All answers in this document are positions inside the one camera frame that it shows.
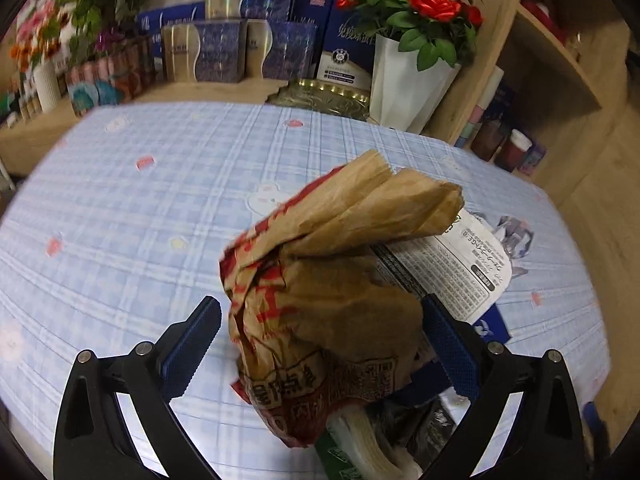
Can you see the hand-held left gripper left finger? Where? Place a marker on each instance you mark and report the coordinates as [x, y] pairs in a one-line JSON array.
[[192, 345]]

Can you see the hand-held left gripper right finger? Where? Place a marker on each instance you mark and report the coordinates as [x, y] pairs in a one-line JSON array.
[[452, 350]]

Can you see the printed plastic snack wrapper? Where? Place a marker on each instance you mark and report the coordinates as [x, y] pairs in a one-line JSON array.
[[450, 270]]

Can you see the brown paper bag red print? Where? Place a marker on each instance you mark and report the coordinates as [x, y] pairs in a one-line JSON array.
[[340, 300]]

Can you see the blue plaid tablecloth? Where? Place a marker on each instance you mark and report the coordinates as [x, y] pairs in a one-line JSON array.
[[150, 240]]

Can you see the white plastic packet green label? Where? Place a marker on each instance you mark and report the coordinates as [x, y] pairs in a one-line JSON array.
[[360, 440]]

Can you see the brown cup white lid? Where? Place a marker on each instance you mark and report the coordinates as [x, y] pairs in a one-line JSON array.
[[515, 152]]

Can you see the small blue box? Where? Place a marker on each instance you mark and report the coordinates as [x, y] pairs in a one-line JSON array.
[[532, 157]]

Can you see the rose plant in white pot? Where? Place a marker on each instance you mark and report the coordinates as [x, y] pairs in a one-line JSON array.
[[400, 90]]

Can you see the gold tray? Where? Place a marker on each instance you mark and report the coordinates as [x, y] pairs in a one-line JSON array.
[[325, 97]]

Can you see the row of small drink packs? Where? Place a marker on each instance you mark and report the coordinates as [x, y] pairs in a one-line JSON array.
[[110, 75]]

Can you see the wooden shelf unit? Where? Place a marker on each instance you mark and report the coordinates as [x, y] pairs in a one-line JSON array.
[[550, 75]]

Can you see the row of small bottles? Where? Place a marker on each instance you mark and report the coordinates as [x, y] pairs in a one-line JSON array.
[[25, 102]]

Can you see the flower bouquet white ribbed vase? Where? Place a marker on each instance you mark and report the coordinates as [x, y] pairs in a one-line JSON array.
[[47, 87]]

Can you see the blue box white label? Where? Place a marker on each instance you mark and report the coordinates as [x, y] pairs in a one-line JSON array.
[[345, 30]]

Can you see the red container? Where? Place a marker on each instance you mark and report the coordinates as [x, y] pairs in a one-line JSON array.
[[545, 17]]

